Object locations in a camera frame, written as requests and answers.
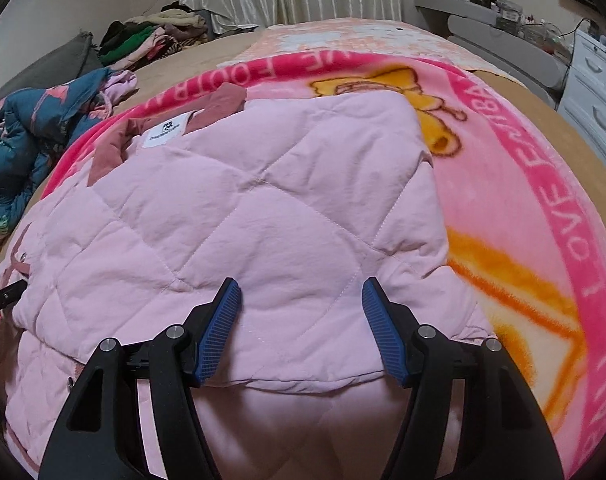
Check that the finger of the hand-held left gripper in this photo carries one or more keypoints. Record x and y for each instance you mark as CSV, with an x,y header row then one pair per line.
x,y
3,298

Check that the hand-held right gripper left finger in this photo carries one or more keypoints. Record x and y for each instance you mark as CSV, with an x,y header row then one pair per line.
x,y
222,330

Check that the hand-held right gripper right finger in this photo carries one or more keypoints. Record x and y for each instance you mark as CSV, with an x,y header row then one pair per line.
x,y
383,330

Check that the pink quilted jacket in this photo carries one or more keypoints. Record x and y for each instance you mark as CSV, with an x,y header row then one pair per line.
x,y
233,200

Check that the pile of folded clothes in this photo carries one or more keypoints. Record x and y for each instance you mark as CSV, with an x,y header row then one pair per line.
x,y
148,35

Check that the pink printed fleece blanket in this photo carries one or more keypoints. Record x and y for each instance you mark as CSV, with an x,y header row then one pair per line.
x,y
508,210

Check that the blue floral duvet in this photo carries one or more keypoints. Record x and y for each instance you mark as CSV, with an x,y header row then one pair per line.
x,y
33,125

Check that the grey pillow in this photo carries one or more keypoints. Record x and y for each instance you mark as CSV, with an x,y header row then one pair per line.
x,y
58,62

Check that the bed with tan sheet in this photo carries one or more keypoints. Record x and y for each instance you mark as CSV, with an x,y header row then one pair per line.
x,y
533,105

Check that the peach patterned blanket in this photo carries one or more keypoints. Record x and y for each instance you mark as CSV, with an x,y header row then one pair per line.
x,y
358,37

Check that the grey curved shelf unit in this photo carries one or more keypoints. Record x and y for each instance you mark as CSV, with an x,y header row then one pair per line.
x,y
508,52

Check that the white drawer cabinet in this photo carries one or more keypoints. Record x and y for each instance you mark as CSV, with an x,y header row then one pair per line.
x,y
593,95

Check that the clutter of small electronics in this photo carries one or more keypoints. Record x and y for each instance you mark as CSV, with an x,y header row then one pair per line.
x,y
508,12

